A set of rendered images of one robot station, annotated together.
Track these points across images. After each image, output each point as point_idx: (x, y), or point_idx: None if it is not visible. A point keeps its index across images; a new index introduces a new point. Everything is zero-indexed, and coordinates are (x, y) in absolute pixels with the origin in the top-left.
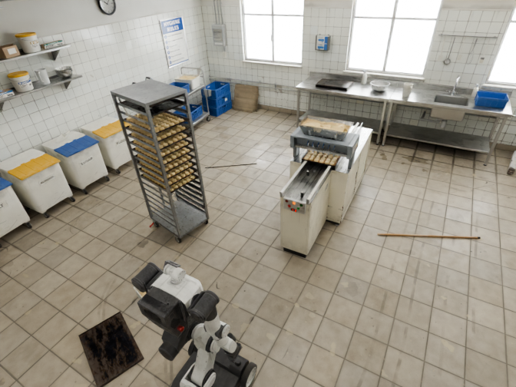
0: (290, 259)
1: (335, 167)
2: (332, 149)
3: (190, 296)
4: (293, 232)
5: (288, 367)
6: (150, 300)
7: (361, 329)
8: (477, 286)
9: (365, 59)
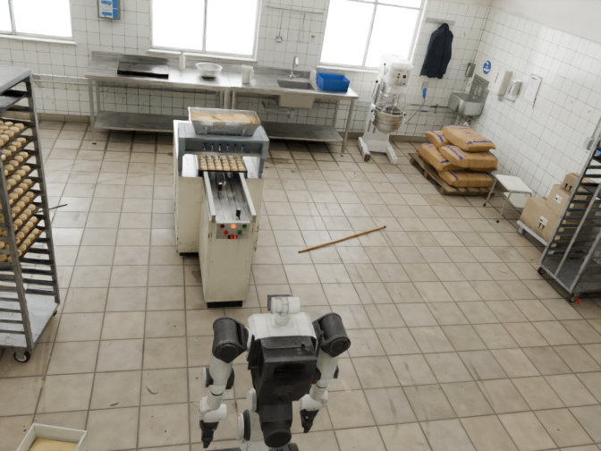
0: (224, 314)
1: (243, 174)
2: (238, 149)
3: (312, 328)
4: (227, 272)
5: (318, 430)
6: (278, 352)
7: (355, 353)
8: (411, 270)
9: (175, 34)
